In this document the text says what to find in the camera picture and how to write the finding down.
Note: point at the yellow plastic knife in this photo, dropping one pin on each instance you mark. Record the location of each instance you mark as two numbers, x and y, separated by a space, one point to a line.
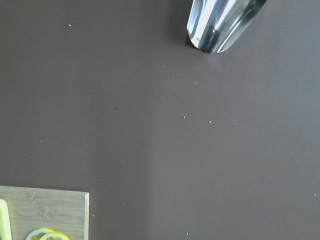
5 226

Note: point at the lemon slice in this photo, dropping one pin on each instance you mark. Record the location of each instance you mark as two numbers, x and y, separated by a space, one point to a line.
54 236
38 233

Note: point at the wooden cutting board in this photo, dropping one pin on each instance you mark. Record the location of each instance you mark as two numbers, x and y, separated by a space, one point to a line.
63 211

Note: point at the shiny metal shaker cup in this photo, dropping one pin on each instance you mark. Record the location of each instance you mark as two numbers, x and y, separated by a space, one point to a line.
214 25

